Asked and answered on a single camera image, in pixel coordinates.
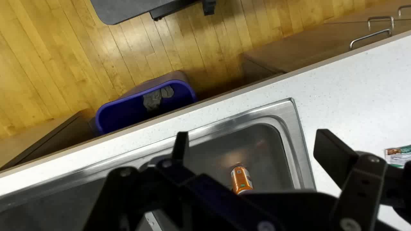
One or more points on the orange drink can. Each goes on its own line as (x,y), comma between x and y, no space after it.
(240,180)

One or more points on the green snack packet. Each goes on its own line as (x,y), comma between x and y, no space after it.
(398,157)

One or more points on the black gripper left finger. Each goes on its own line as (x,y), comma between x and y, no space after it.
(190,202)

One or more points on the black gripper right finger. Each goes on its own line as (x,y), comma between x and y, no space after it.
(366,182)

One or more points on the blue recycling bin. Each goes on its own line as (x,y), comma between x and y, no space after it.
(145,101)

